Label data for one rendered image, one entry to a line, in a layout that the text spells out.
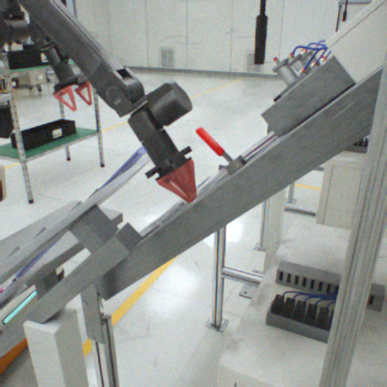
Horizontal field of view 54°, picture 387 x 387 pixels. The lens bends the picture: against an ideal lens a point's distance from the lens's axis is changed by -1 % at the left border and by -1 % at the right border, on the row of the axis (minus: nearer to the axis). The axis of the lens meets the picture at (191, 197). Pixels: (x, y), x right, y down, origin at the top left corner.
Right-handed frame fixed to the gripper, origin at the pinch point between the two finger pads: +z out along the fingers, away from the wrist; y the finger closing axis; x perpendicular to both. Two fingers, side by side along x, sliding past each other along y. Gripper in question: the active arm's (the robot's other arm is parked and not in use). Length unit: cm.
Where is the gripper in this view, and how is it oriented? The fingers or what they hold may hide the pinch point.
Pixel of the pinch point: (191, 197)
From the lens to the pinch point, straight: 77.9
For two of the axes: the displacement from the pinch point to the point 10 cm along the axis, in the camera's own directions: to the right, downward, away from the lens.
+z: 5.3, 8.4, 1.1
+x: -7.3, 3.9, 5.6
